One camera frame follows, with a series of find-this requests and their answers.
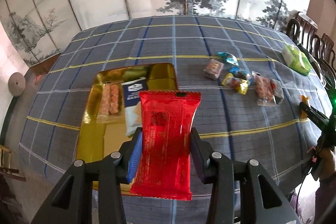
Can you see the grey plaid tablecloth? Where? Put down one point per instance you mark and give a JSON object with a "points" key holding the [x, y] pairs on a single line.
{"points": [[234, 124]]}

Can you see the blue candy packet near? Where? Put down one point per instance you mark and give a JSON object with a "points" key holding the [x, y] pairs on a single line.
{"points": [[241, 74]]}

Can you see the yellow candy packet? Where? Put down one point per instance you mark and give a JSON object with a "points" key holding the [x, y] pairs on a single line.
{"points": [[240, 85]]}

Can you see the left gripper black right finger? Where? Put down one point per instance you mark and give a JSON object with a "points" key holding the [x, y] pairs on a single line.
{"points": [[242, 192]]}

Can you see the red gold toffee tin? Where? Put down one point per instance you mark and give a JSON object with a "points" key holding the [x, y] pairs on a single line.
{"points": [[97, 140]]}

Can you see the red snack packet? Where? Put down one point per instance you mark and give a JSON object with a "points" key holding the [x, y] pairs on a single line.
{"points": [[164, 168]]}

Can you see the blue candy packet far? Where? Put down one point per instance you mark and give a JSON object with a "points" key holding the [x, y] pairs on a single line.
{"points": [[228, 58]]}

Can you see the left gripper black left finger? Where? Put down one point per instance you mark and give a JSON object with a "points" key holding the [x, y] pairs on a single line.
{"points": [[70, 201]]}

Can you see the dark seaweed snack packet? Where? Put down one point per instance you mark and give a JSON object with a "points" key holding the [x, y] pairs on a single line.
{"points": [[277, 90]]}

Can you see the dark wooden chair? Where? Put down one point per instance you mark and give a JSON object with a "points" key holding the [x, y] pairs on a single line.
{"points": [[303, 32]]}

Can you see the green tissue pack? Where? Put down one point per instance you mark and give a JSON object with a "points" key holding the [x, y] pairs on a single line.
{"points": [[296, 60]]}

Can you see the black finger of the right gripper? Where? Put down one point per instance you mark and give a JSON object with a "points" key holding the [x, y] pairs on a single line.
{"points": [[318, 118]]}

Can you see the person right hand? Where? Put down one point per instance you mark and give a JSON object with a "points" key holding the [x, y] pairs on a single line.
{"points": [[328, 163]]}

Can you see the clear orange peanut packet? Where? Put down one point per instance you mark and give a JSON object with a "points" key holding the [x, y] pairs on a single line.
{"points": [[264, 91]]}

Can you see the blue soda crackers packet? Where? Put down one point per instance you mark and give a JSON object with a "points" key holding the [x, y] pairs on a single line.
{"points": [[132, 103]]}

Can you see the round grey stone disc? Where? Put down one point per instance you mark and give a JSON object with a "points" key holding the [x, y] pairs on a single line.
{"points": [[16, 84]]}

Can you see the blue candy packet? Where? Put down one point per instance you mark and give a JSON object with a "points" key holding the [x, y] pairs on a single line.
{"points": [[228, 58], [241, 74]]}

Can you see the orange snack packet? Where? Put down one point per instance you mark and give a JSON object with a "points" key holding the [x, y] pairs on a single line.
{"points": [[304, 106]]}

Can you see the pink clear snack packet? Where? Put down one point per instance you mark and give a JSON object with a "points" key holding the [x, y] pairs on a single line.
{"points": [[213, 69]]}

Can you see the wooden folding rack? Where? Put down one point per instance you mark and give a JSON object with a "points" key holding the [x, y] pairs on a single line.
{"points": [[5, 165]]}

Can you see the clear peanut packet in tin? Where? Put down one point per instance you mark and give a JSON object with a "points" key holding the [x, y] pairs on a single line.
{"points": [[110, 107]]}

